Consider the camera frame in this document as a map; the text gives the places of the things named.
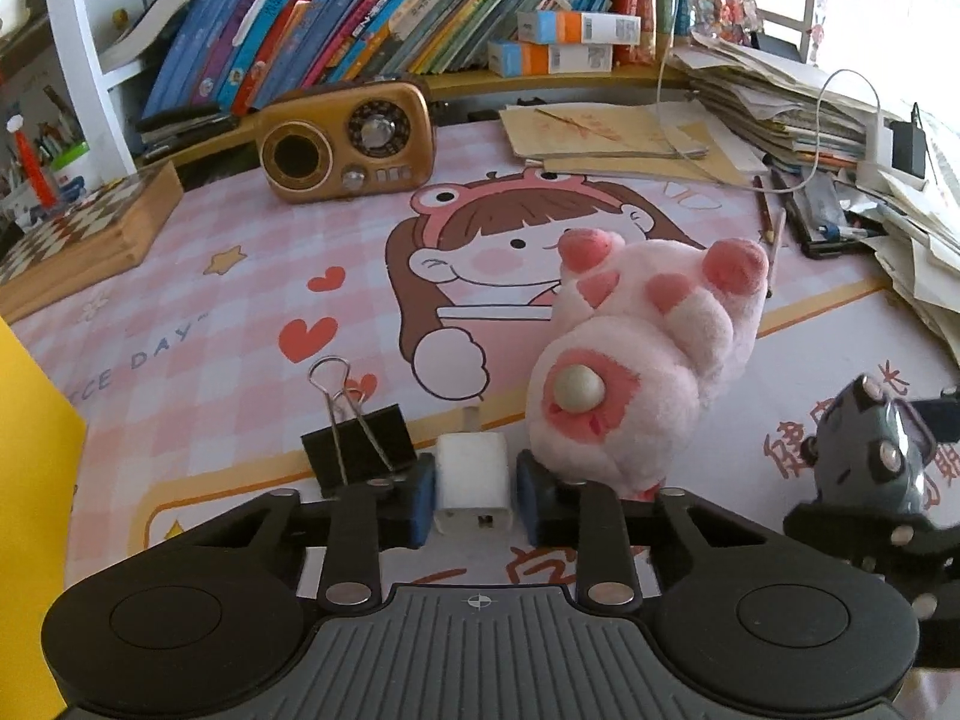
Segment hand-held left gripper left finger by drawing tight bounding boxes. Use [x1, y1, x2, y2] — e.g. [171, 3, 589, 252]
[182, 456, 437, 611]

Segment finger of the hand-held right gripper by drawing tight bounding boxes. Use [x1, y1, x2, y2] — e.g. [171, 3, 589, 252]
[784, 499, 960, 602]
[896, 385, 960, 460]

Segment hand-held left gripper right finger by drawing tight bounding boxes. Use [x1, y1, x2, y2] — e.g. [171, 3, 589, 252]
[516, 451, 788, 608]

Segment white charger plug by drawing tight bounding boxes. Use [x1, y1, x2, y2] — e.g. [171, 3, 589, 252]
[433, 406, 518, 536]

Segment grey toy car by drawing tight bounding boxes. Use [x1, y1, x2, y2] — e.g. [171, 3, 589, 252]
[806, 375, 938, 520]

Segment pink plush toy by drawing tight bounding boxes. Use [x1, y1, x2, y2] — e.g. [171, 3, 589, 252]
[525, 229, 773, 503]

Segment yellow cardboard box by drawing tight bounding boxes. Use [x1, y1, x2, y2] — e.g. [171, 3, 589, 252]
[0, 315, 88, 720]

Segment pink checked cloth desktop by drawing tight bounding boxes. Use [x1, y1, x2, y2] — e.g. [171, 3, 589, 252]
[0, 112, 960, 593]

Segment black binder clip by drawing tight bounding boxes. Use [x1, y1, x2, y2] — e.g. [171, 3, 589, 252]
[300, 358, 418, 500]

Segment white pen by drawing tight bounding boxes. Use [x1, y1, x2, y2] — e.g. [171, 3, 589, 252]
[764, 208, 788, 299]

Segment black pencil case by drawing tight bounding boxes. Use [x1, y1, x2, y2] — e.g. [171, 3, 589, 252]
[769, 169, 880, 261]

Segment white power adapter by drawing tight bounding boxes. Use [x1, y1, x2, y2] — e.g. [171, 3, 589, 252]
[855, 120, 894, 193]

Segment black power adapter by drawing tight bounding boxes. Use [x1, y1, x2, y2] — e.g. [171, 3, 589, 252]
[889, 101, 932, 181]

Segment brown pencil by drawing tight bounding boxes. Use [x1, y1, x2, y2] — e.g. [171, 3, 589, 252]
[753, 175, 778, 245]

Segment pile of loose papers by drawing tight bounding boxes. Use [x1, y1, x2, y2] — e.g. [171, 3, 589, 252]
[667, 30, 960, 357]

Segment wooden retro radio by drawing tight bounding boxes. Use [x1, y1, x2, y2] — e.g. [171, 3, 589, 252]
[255, 79, 437, 205]

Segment brown paper envelopes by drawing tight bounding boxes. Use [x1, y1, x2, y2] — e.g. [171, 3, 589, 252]
[499, 101, 767, 185]

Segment wooden chess box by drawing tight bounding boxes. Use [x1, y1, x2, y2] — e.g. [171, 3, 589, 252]
[0, 161, 185, 325]

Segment black flat case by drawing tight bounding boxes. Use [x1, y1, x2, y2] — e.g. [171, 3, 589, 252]
[137, 108, 242, 160]

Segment orange white medicine box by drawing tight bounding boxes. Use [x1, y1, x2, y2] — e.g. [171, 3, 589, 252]
[487, 41, 615, 78]
[517, 10, 643, 47]

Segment clear packet of colourful trinkets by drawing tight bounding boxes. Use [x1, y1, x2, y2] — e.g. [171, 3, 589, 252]
[694, 0, 763, 35]

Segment white tub with green lid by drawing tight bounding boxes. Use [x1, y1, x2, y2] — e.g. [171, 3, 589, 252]
[49, 142, 92, 197]

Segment long row of leaning books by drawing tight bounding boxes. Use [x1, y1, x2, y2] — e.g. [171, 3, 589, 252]
[139, 0, 635, 119]

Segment red white stick toy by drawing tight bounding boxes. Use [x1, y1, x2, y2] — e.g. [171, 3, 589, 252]
[6, 115, 58, 212]

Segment white cable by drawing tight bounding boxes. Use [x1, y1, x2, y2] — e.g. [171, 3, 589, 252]
[655, 0, 884, 190]

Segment white frame bookshelf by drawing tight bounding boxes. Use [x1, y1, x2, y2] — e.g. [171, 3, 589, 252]
[37, 0, 820, 170]

